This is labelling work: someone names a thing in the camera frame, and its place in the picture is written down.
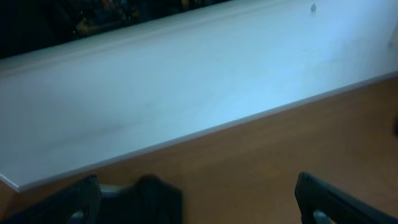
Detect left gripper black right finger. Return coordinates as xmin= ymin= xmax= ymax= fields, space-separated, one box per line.
xmin=295 ymin=172 xmax=397 ymax=224

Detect black shorts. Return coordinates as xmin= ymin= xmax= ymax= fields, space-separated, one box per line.
xmin=96 ymin=175 xmax=183 ymax=224

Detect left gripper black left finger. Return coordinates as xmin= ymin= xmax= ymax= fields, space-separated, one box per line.
xmin=1 ymin=175 xmax=101 ymax=224

